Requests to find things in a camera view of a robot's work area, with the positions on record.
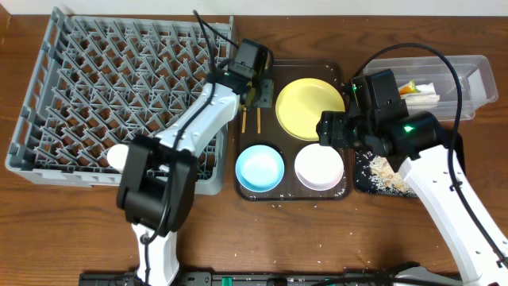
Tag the food scraps and rice pile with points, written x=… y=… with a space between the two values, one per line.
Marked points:
x=374 y=175

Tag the yellow round plate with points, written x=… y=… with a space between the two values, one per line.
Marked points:
x=300 y=103

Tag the white napkin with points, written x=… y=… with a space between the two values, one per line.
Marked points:
x=426 y=95

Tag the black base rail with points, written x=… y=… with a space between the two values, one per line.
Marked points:
x=209 y=279

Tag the grey plastic dish rack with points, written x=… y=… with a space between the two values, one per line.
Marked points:
x=99 y=82

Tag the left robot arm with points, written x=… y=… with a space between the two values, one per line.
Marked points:
x=158 y=174

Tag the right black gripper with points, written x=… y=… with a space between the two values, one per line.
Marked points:
x=332 y=132

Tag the dark brown serving tray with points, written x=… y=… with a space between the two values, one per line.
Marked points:
x=273 y=135

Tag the green orange snack wrapper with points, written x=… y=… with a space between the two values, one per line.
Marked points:
x=408 y=88

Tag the light blue bowl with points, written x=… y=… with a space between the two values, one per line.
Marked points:
x=259 y=168

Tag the white pink bowl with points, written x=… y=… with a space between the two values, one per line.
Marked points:
x=319 y=168

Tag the black waste tray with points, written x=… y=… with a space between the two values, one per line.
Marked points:
x=429 y=172

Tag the wooden chopstick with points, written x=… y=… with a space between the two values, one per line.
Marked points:
x=258 y=120
x=244 y=117

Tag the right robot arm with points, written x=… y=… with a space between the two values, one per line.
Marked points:
x=418 y=148

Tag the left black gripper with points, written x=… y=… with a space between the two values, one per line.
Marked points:
x=263 y=94

